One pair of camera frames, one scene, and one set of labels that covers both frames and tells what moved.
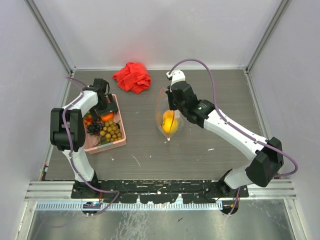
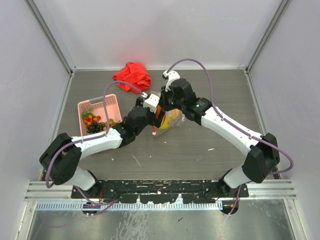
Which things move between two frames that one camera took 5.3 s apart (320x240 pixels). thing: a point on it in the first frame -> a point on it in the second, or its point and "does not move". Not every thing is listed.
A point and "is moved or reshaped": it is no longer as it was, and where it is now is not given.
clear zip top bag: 169,121 is moved or reshaped
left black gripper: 111,107 -> 154,121
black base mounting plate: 156,191 does not move
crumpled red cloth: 133,77 does not move
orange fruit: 168,116 is moved or reshaped
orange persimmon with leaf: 107,117 -> 158,111
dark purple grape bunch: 94,128 does not move
